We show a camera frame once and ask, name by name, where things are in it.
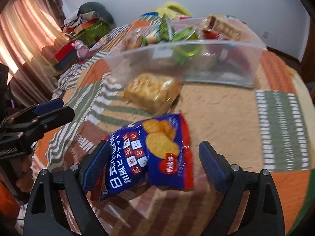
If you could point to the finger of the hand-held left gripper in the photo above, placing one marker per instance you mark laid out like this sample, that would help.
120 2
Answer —
50 105
59 116

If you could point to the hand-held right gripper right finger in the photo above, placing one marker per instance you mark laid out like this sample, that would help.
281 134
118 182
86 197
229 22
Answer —
211 164

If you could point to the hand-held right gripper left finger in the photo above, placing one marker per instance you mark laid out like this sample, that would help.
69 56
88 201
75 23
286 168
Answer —
94 167

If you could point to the blue chips bag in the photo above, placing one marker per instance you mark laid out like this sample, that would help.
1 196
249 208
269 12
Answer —
160 152

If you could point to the clear bread packet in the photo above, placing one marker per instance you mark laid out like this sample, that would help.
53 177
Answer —
151 92

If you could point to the clear plastic container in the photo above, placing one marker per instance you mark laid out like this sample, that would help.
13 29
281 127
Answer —
221 61

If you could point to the clear packet of orange snacks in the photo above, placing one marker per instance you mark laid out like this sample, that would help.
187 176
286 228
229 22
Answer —
134 41

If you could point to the green jelly cup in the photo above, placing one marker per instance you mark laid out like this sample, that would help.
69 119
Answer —
190 50

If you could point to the red snack bag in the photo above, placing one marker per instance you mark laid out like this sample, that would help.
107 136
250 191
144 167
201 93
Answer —
209 33

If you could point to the purple label bread packet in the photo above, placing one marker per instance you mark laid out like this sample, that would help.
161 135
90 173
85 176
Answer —
224 28

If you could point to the green white snack packet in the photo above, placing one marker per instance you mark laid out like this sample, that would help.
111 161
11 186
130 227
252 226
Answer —
164 28

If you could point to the checkered printed blanket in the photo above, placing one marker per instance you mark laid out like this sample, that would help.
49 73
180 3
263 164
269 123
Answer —
73 76

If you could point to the red box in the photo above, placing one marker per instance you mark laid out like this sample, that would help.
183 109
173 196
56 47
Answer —
64 51

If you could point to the pink plush toy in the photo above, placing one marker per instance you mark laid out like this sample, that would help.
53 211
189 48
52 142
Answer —
81 50

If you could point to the pink orange window curtain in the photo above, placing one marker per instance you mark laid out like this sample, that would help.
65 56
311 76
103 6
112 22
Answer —
27 29

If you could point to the green printed bag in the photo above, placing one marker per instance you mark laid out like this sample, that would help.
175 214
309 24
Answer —
96 32

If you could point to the pile of clothes and boxes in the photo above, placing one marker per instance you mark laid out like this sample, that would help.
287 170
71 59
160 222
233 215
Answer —
78 22

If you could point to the yellow plastic bag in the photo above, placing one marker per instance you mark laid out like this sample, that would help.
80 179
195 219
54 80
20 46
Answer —
162 11

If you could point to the yellow foam tube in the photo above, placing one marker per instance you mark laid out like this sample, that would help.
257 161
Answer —
172 5

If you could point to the white wall outlet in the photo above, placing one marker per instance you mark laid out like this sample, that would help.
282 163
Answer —
265 34

